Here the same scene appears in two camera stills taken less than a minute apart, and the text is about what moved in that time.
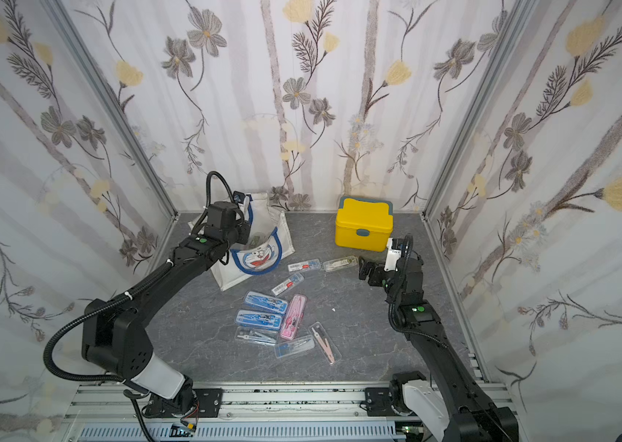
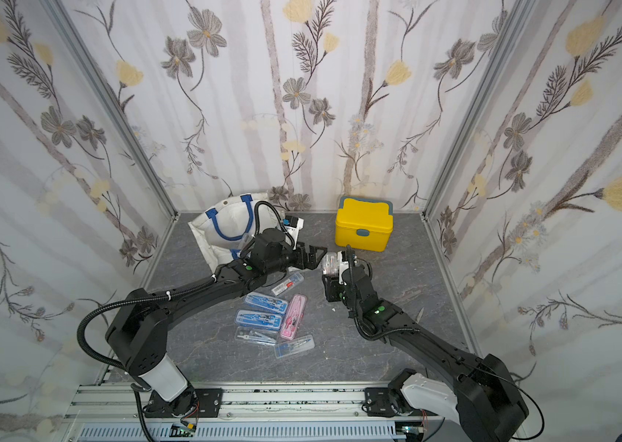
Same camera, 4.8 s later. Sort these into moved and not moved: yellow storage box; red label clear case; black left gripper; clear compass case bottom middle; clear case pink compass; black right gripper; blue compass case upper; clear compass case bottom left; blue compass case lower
Moved: black left gripper; clear case pink compass; black right gripper
Not moved: clear compass case bottom left; red label clear case; clear compass case bottom middle; blue compass case upper; blue compass case lower; yellow storage box
